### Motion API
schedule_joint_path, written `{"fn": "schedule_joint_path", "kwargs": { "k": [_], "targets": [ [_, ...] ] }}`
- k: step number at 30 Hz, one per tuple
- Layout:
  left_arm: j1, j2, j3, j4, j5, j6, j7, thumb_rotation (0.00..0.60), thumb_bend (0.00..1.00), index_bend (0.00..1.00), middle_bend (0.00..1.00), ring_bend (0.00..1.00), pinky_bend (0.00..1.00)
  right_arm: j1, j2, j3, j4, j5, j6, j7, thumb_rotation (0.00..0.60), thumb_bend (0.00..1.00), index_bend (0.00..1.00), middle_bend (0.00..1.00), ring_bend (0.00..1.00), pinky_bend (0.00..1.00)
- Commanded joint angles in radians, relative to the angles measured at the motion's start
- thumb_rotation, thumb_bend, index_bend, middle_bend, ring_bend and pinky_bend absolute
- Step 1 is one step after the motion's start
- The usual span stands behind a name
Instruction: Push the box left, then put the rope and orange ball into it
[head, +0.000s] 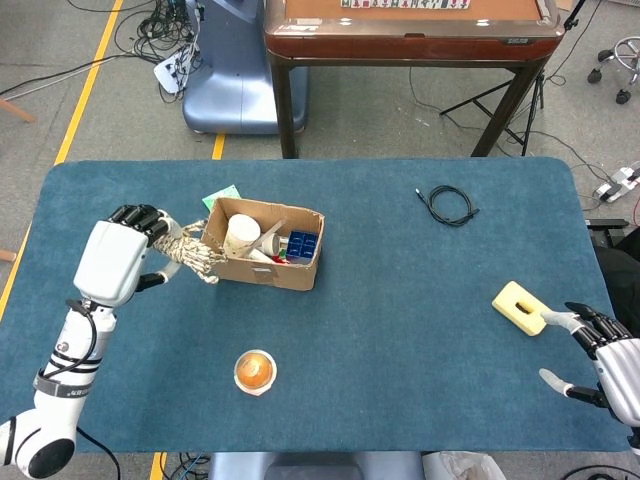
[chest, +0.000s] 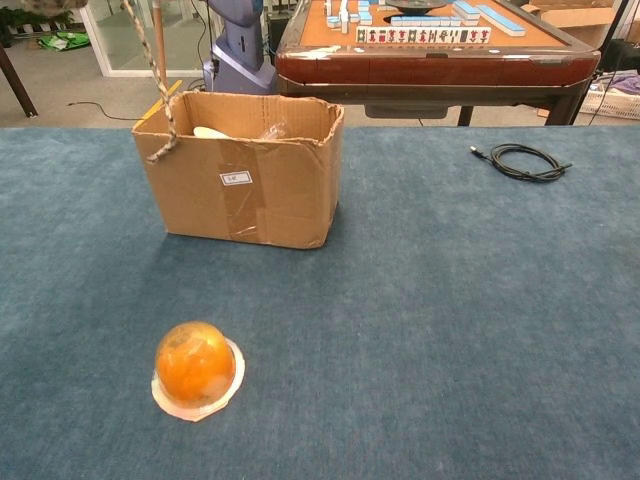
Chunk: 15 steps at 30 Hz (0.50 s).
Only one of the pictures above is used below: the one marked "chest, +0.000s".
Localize brown cardboard box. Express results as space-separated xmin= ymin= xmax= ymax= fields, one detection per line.
xmin=131 ymin=90 xmax=346 ymax=250

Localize orange jelly dome cup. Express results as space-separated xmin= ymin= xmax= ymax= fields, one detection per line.
xmin=150 ymin=321 xmax=246 ymax=423

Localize beige rope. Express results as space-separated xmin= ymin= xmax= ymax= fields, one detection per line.
xmin=29 ymin=0 xmax=179 ymax=165

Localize blue felt table mat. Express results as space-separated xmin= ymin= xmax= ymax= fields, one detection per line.
xmin=0 ymin=125 xmax=640 ymax=480

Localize white paper cup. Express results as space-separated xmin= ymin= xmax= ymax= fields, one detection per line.
xmin=192 ymin=125 xmax=232 ymax=141

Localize dark wood mahjong table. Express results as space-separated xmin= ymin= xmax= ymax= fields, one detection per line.
xmin=275 ymin=0 xmax=602 ymax=127

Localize standing mahjong tile cluster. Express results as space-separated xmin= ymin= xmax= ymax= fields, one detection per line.
xmin=325 ymin=0 xmax=374 ymax=35

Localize face-up mahjong tile row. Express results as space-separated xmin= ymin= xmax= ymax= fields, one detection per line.
xmin=355 ymin=27 xmax=492 ymax=44

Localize blue-backed mahjong tile row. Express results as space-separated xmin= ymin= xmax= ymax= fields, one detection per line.
xmin=477 ymin=4 xmax=527 ymax=37
xmin=452 ymin=0 xmax=484 ymax=21
xmin=390 ymin=15 xmax=462 ymax=28

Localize wooden pole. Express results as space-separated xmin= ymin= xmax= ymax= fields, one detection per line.
xmin=152 ymin=0 xmax=170 ymax=104

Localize green bag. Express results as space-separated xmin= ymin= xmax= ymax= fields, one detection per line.
xmin=38 ymin=31 xmax=92 ymax=52

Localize white plastic basket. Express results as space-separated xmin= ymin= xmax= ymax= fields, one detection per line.
xmin=579 ymin=74 xmax=640 ymax=121

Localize dark wooden table leg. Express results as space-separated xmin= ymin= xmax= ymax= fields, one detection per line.
xmin=0 ymin=44 xmax=39 ymax=119

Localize purple cloth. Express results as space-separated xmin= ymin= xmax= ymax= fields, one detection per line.
xmin=610 ymin=73 xmax=640 ymax=95

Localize potted green plants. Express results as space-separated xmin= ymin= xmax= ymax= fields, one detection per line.
xmin=0 ymin=5 xmax=75 ymax=36

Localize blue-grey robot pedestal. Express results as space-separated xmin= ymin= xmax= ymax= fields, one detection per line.
xmin=202 ymin=0 xmax=281 ymax=96

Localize coiled black cable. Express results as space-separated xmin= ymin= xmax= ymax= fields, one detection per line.
xmin=469 ymin=143 xmax=574 ymax=184

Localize glass partition white frame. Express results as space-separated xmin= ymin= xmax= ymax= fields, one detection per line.
xmin=74 ymin=0 xmax=206 ymax=79

